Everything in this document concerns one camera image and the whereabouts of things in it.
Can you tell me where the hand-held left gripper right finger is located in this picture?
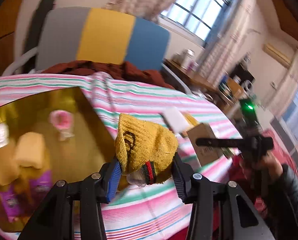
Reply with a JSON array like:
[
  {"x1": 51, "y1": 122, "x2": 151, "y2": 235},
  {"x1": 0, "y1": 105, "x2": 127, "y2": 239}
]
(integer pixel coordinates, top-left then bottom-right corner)
[{"x1": 173, "y1": 153, "x2": 276, "y2": 240}]

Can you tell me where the wooden desk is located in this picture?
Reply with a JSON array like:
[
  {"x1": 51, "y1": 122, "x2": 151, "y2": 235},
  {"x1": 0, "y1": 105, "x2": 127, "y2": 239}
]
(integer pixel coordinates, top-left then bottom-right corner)
[{"x1": 164, "y1": 59, "x2": 240, "y2": 110}]

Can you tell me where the person's right hand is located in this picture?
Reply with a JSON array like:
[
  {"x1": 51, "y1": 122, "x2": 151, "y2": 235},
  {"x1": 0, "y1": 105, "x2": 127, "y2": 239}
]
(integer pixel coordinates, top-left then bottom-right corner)
[{"x1": 240, "y1": 155, "x2": 284, "y2": 183}]

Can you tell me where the yellow packet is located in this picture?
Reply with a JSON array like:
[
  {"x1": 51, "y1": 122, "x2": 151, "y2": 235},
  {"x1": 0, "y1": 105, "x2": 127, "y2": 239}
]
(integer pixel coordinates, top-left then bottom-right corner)
[{"x1": 183, "y1": 113, "x2": 200, "y2": 128}]

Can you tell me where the gold metal tin box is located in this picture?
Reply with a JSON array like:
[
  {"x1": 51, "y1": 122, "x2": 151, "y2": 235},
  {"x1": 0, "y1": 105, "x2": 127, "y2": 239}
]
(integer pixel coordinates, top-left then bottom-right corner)
[{"x1": 0, "y1": 87, "x2": 117, "y2": 234}]

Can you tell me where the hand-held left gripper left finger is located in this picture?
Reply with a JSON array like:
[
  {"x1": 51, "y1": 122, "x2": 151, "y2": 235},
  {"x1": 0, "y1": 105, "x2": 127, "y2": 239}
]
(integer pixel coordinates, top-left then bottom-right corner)
[{"x1": 17, "y1": 161, "x2": 121, "y2": 240}]

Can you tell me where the pink cup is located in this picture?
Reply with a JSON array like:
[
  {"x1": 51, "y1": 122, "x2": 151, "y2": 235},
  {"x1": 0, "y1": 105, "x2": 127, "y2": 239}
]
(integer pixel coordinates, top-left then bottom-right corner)
[{"x1": 49, "y1": 110, "x2": 75, "y2": 140}]

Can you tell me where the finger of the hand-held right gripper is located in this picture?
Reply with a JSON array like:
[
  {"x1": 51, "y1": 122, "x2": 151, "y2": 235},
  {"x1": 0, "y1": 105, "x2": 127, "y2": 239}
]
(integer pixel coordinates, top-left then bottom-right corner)
[{"x1": 196, "y1": 137, "x2": 245, "y2": 150}]

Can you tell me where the large side window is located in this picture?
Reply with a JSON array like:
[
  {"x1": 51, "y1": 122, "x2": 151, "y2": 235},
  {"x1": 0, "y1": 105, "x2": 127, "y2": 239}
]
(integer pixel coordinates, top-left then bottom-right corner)
[{"x1": 280, "y1": 77, "x2": 298, "y2": 153}]

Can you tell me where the yellow knit hat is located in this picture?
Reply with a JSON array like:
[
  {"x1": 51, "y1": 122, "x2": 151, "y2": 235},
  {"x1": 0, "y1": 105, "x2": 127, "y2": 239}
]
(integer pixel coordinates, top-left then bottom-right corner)
[{"x1": 115, "y1": 113, "x2": 179, "y2": 187}]

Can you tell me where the cardboard box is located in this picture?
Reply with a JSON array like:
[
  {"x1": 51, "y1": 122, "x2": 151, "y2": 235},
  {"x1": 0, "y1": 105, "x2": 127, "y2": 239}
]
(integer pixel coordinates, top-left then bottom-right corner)
[{"x1": 188, "y1": 123, "x2": 228, "y2": 167}]

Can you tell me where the white jar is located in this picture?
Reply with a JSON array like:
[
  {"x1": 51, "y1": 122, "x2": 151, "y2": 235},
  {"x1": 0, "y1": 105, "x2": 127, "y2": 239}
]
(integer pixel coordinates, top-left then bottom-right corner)
[{"x1": 181, "y1": 49, "x2": 195, "y2": 68}]

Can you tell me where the person's right forearm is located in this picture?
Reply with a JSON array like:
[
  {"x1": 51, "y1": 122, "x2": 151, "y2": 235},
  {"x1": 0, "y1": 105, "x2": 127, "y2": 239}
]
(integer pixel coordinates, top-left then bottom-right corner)
[{"x1": 262, "y1": 164, "x2": 298, "y2": 240}]

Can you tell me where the small bottle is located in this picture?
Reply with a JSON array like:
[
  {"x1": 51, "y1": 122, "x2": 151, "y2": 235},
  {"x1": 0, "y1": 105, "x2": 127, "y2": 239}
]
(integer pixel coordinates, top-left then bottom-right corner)
[{"x1": 0, "y1": 124, "x2": 11, "y2": 149}]

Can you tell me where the dark red cloth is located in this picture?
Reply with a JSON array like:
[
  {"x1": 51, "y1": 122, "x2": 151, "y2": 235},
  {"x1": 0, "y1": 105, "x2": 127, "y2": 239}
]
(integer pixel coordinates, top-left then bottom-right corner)
[{"x1": 41, "y1": 60, "x2": 175, "y2": 89}]

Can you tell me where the barred window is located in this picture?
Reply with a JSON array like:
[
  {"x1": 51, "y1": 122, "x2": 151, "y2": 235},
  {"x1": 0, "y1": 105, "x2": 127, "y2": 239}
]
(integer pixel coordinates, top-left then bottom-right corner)
[{"x1": 159, "y1": 0, "x2": 237, "y2": 48}]

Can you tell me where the wall air conditioner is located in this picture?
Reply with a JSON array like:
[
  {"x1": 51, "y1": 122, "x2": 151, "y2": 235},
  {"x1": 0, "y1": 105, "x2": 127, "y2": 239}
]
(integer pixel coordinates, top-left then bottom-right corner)
[{"x1": 263, "y1": 43, "x2": 293, "y2": 67}]

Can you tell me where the black appliance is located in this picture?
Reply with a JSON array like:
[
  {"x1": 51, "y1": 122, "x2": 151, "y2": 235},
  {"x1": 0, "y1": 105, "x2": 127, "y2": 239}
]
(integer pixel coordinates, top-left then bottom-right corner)
[{"x1": 229, "y1": 64, "x2": 255, "y2": 91}]

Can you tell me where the grey yellow blue chair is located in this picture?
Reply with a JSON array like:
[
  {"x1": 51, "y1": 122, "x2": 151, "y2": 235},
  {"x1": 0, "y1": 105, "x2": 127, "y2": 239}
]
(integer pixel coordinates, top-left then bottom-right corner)
[{"x1": 2, "y1": 6, "x2": 189, "y2": 93}]

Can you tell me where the purple snack packet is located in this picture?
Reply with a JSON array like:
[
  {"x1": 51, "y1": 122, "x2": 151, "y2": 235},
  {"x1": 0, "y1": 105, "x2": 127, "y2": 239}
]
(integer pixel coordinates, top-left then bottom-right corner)
[
  {"x1": 0, "y1": 190, "x2": 27, "y2": 223},
  {"x1": 30, "y1": 170, "x2": 53, "y2": 201}
]

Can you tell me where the pink green striped tablecloth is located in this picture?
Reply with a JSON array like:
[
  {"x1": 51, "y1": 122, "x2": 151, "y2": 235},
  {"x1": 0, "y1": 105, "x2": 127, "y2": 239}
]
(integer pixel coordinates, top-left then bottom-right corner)
[{"x1": 0, "y1": 71, "x2": 242, "y2": 240}]

